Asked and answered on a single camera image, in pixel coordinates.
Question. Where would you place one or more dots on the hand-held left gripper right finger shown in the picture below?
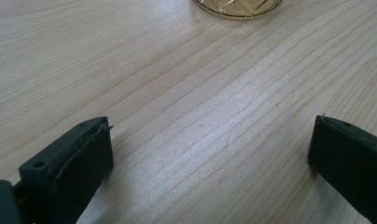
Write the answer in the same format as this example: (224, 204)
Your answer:
(348, 161)

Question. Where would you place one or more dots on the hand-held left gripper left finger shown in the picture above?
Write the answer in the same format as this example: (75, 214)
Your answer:
(68, 174)

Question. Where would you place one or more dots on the round gold plate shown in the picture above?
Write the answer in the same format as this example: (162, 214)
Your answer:
(238, 7)

